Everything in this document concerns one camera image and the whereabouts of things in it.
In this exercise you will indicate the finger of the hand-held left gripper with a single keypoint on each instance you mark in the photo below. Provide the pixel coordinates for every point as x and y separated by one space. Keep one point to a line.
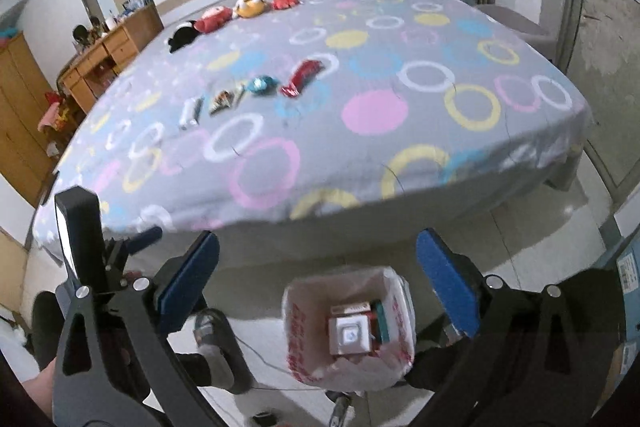
145 238

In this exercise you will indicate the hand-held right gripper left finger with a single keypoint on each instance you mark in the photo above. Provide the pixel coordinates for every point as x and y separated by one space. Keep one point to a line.
190 284

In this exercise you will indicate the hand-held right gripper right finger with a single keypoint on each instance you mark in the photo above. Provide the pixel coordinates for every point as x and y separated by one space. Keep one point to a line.
445 284

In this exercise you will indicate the dark green box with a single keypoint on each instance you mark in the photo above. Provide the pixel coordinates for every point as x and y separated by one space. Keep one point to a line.
382 324

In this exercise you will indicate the red and white box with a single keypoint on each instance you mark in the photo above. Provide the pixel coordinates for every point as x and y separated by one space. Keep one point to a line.
351 309

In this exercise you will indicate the white square box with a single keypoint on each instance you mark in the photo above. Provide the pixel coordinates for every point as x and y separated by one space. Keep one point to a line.
350 335

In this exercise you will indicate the trash bin with white bag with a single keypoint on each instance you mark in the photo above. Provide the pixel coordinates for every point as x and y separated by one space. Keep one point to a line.
305 337

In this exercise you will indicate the white wrapper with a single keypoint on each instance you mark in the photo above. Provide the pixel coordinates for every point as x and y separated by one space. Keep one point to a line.
190 114

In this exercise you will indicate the small yellow snack box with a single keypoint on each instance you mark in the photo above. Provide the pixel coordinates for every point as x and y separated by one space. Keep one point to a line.
225 101

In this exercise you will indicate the blue candy wrapper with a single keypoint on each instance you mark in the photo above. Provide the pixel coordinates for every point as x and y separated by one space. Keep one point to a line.
262 86

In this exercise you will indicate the red snack wrapper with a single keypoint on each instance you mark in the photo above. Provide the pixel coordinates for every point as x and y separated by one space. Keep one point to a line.
301 78

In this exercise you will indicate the person's left forearm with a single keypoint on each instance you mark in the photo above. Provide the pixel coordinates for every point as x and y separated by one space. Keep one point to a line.
40 397

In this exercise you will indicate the grey shoe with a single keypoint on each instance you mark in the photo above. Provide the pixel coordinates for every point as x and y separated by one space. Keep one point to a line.
216 339

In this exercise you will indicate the person's right leg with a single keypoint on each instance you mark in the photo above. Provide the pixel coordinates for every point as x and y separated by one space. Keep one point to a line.
430 367

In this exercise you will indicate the pink cloth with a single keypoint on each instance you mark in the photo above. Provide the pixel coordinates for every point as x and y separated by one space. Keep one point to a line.
49 117

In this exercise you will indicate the wooden wardrobe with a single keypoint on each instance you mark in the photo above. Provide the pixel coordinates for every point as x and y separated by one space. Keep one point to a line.
20 122

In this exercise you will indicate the small metal floor object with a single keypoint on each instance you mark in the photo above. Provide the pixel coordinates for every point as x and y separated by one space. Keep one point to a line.
340 407

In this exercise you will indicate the blue cardboard box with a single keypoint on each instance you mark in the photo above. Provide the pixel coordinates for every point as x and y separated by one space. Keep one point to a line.
612 257

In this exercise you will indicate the bed with circle-patterned sheet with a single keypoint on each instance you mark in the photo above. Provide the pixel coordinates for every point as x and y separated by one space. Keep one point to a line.
350 127

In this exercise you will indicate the wooden desk with drawers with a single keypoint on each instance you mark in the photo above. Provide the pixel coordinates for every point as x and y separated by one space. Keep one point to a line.
115 52

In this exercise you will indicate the black round desk object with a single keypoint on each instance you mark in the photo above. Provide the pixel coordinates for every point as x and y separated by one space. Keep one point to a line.
80 34

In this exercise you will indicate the black and white plush toy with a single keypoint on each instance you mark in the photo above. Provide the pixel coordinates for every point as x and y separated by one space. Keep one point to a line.
181 37

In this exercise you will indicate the blue and pink bundle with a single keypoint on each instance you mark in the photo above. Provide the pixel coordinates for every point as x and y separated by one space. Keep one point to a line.
7 32

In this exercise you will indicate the red round plush toy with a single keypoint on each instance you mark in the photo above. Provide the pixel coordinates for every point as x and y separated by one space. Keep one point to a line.
213 19

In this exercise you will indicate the yellow and white plush toy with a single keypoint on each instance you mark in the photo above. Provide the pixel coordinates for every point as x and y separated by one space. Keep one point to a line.
250 6

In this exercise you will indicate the small red plush toy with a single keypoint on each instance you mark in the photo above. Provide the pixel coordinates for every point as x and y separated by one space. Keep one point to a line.
285 1

